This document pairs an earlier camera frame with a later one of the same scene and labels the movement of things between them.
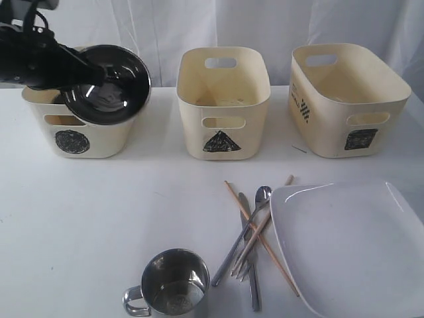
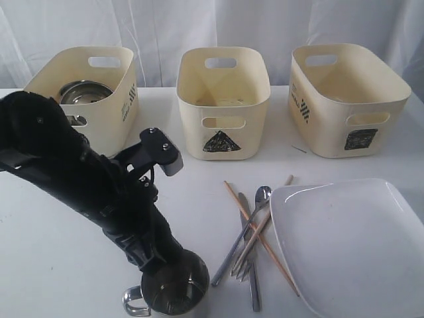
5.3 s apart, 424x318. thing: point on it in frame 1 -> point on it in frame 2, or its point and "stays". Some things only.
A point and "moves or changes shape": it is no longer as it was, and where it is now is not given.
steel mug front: [173, 284] stays
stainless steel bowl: [123, 94] moves or changes shape
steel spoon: [263, 196] stays
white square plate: [353, 250] stays
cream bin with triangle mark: [223, 93] stays
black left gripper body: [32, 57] -> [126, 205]
